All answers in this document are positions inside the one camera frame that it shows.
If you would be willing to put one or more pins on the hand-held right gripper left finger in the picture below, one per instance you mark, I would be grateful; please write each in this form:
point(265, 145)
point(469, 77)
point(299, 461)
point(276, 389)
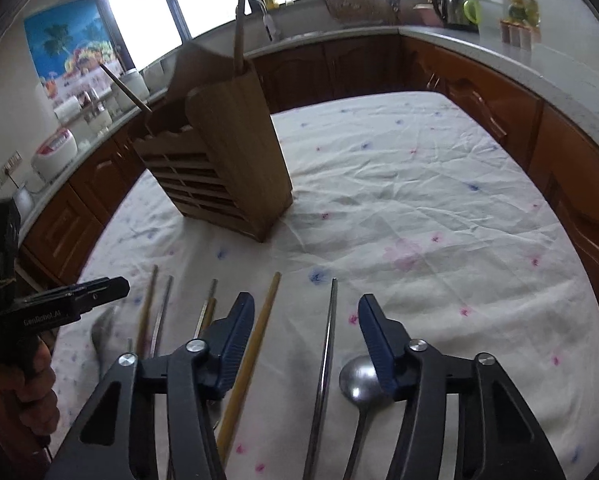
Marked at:
point(237, 332)

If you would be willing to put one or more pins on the metal spoon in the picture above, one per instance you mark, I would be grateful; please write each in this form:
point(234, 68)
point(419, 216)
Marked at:
point(359, 380)

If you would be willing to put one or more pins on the tropical fruit wall poster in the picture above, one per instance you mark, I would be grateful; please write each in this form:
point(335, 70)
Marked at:
point(64, 40)

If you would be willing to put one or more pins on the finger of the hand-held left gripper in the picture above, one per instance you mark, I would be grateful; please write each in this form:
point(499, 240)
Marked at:
point(99, 292)

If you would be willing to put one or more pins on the white floral tablecloth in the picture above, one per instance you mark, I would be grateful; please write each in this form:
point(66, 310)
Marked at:
point(404, 185)

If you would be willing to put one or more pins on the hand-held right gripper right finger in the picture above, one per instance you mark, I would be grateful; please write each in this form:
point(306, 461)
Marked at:
point(374, 340)

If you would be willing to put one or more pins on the grey kitchen countertop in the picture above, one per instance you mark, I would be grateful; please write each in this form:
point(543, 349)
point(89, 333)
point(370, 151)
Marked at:
point(529, 65)

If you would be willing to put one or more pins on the paper towel roll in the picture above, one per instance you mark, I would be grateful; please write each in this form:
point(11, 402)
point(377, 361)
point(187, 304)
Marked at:
point(68, 110)

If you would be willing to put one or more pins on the large white cooker pot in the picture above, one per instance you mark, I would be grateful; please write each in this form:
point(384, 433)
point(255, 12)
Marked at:
point(129, 87)

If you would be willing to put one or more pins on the cooking oil bottles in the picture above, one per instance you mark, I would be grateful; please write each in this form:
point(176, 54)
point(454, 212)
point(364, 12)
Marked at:
point(522, 7)

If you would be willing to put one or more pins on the small white pot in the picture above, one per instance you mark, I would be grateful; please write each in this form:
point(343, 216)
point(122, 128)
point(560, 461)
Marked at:
point(97, 121)

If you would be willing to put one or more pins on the person's left hand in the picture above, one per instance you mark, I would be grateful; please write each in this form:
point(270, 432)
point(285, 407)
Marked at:
point(32, 385)

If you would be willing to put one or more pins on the brown wooden base cabinets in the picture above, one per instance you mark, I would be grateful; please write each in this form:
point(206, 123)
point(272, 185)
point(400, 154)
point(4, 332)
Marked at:
point(349, 65)

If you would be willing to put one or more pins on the white and red rice cooker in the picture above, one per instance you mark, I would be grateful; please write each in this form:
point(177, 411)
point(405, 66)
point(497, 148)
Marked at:
point(54, 152)

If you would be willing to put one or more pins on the wall socket strip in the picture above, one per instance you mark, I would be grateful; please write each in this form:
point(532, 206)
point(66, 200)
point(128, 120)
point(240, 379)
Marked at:
point(12, 160)

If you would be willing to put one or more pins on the white container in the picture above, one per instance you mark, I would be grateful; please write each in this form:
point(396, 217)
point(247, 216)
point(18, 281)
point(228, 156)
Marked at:
point(154, 76)

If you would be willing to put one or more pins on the green cup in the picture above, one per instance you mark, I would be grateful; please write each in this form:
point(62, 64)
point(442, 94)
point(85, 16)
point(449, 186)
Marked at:
point(472, 12)

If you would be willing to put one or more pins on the pink container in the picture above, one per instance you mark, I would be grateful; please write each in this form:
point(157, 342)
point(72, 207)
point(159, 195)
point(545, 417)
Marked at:
point(427, 15)

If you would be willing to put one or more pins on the kitchen faucet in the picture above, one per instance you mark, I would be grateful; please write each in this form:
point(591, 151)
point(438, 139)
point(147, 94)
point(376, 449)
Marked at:
point(269, 22)

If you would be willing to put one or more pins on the steel electric kettle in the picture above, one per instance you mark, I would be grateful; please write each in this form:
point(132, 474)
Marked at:
point(449, 10)

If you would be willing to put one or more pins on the wooden utensil holder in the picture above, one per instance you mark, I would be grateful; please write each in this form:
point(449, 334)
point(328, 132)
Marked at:
point(239, 150)

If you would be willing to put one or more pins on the dish drying rack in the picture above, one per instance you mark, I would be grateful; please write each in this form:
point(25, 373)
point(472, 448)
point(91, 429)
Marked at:
point(359, 10)

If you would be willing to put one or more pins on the metal pot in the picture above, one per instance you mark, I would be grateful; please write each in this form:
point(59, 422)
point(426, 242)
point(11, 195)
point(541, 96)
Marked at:
point(23, 196)

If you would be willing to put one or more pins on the kitchen window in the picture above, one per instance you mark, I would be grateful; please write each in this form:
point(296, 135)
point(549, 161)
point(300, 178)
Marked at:
point(139, 5)

